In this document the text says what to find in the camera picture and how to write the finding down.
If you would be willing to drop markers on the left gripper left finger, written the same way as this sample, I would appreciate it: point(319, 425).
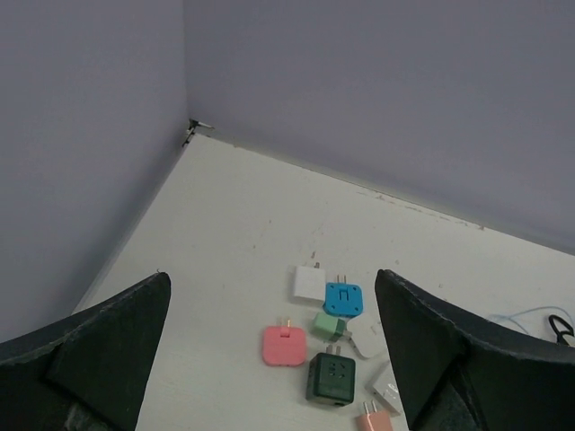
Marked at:
point(88, 371)

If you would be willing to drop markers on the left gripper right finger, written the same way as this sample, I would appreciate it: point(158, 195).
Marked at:
point(457, 371)

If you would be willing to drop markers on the orange plug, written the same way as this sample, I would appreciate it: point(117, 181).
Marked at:
point(373, 418)

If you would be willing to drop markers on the white folding extension socket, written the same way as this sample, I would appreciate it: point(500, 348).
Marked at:
point(366, 335)

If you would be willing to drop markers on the dark green cube charger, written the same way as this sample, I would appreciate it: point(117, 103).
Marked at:
point(331, 378)

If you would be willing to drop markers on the blue adapter plug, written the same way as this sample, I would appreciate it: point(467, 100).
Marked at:
point(342, 299)

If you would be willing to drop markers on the light green plug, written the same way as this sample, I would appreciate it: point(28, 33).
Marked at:
point(329, 328)

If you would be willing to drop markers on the white charger plug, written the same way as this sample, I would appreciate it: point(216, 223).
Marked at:
point(309, 283)

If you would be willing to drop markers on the pink adapter plug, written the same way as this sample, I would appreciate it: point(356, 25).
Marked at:
point(283, 344)

